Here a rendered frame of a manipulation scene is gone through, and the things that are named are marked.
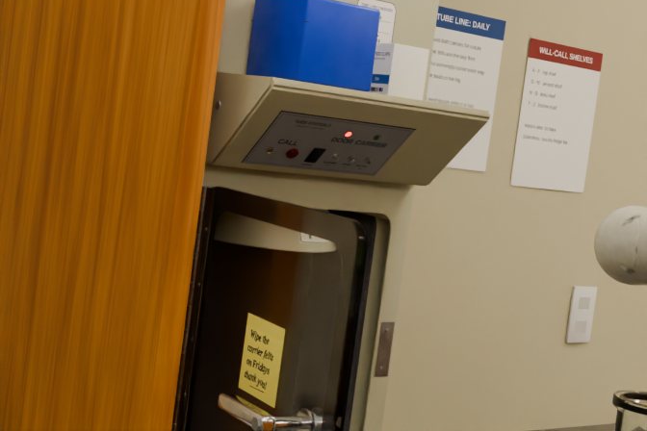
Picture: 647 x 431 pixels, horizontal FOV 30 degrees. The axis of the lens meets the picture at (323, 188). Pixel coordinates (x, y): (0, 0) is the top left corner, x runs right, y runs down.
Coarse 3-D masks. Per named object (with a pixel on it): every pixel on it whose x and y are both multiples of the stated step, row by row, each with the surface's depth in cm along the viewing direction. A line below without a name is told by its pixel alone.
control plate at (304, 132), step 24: (288, 120) 127; (312, 120) 129; (336, 120) 130; (264, 144) 129; (288, 144) 131; (312, 144) 133; (336, 144) 134; (360, 144) 136; (384, 144) 138; (312, 168) 136; (336, 168) 138; (360, 168) 140
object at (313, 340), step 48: (240, 192) 124; (240, 240) 123; (288, 240) 115; (336, 240) 107; (240, 288) 122; (288, 288) 114; (336, 288) 107; (240, 336) 121; (288, 336) 113; (336, 336) 106; (192, 384) 129; (288, 384) 112; (336, 384) 105
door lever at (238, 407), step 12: (228, 396) 112; (228, 408) 111; (240, 408) 110; (252, 408) 109; (252, 420) 107; (264, 420) 106; (276, 420) 107; (288, 420) 108; (300, 420) 108; (312, 420) 108
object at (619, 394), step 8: (616, 392) 161; (624, 392) 162; (632, 392) 163; (640, 392) 164; (624, 400) 156; (632, 400) 157; (640, 400) 163; (624, 416) 157; (632, 416) 156; (640, 416) 155; (624, 424) 157; (632, 424) 156; (640, 424) 155
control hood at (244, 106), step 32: (224, 96) 128; (256, 96) 124; (288, 96) 124; (320, 96) 126; (352, 96) 128; (384, 96) 131; (224, 128) 128; (256, 128) 127; (416, 128) 137; (448, 128) 140; (480, 128) 142; (224, 160) 129; (416, 160) 143; (448, 160) 146
